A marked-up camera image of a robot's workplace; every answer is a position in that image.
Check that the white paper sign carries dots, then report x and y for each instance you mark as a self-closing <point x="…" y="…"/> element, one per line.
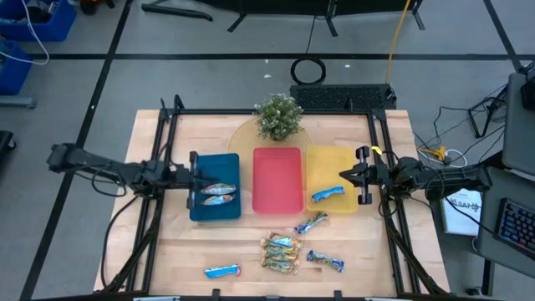
<point x="457" y="219"/>

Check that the grey desk with keyboard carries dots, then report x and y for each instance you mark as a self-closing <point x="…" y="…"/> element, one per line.
<point x="489" y="234"/>

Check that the blue red granola bar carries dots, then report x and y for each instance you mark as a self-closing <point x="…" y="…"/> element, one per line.
<point x="221" y="272"/>

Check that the blue candy bars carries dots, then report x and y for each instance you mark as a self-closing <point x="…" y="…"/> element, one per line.
<point x="326" y="261"/>

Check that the yellow plug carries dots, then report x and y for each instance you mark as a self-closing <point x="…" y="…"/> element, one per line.
<point x="434" y="153"/>

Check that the black floor stand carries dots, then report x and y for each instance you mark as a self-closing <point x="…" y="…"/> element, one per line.
<point x="476" y="121"/>

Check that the red plastic tray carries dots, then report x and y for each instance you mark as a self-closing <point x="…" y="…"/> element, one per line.
<point x="278" y="180"/>

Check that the yellow plastic tray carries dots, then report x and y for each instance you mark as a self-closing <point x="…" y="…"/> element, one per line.
<point x="326" y="167"/>

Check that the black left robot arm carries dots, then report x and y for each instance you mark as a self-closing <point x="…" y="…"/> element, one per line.
<point x="104" y="167"/>

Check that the small blue storage bin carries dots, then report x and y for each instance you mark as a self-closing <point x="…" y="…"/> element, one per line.
<point x="14" y="71"/>

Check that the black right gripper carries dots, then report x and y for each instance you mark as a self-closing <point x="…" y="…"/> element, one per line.
<point x="378" y="174"/>

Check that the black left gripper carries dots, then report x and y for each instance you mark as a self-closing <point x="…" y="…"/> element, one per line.
<point x="192" y="196"/>

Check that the large blue storage bin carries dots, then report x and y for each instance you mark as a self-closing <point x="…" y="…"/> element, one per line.
<point x="54" y="25"/>

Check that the black metal bar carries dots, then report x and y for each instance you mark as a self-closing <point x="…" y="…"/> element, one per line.
<point x="175" y="11"/>

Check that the round tan woven placemat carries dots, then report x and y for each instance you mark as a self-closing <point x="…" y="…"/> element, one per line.
<point x="242" y="138"/>

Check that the blue plastic tray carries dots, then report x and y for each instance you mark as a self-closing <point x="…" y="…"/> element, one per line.
<point x="223" y="165"/>

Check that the black room divider panel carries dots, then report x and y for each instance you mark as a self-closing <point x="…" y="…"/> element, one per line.
<point x="301" y="6"/>

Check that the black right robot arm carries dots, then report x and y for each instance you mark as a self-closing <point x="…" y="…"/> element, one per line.
<point x="443" y="180"/>

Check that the small potted green plant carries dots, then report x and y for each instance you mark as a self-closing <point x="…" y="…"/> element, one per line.
<point x="279" y="117"/>

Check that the black aluminium table frame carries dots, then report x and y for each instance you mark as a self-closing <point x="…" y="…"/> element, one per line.
<point x="209" y="111"/>

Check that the yellow tape tag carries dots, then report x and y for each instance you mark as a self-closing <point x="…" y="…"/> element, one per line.
<point x="376" y="149"/>

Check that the backlit black keyboard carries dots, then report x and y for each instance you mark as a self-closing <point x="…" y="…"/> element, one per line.
<point x="518" y="228"/>

